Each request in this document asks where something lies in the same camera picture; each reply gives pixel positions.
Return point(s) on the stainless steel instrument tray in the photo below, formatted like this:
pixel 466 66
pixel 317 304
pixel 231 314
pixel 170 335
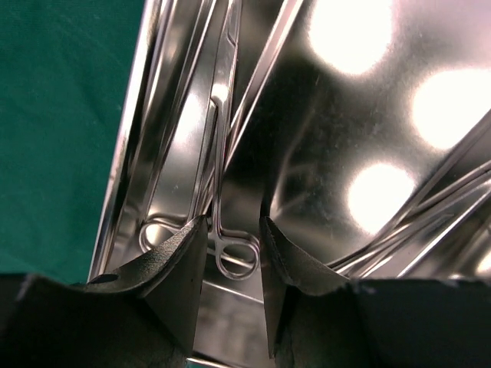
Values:
pixel 345 114

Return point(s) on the steel surgical scissors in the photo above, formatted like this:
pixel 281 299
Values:
pixel 472 165

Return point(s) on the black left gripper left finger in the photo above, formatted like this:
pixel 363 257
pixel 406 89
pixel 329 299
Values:
pixel 142 314

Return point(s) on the dark green surgical drape cloth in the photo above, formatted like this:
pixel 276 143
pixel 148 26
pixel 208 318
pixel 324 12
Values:
pixel 64 73

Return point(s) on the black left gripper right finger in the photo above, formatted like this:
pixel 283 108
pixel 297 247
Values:
pixel 317 318

